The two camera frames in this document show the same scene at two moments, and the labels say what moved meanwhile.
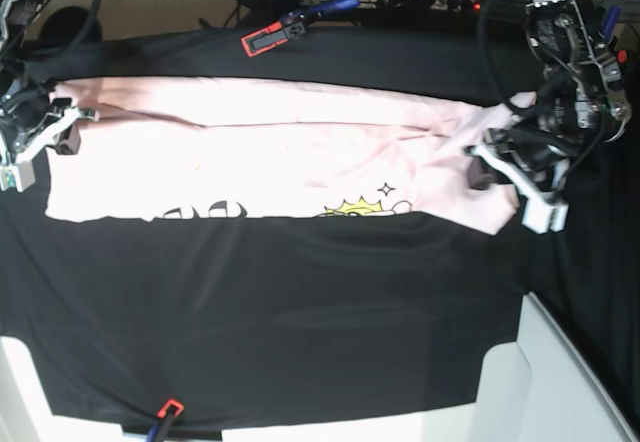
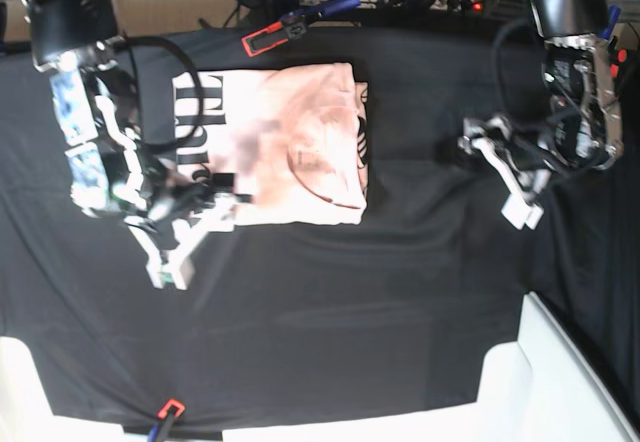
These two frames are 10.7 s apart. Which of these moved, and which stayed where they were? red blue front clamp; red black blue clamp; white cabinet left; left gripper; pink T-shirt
Moved: pink T-shirt; left gripper
Stayed: red blue front clamp; red black blue clamp; white cabinet left
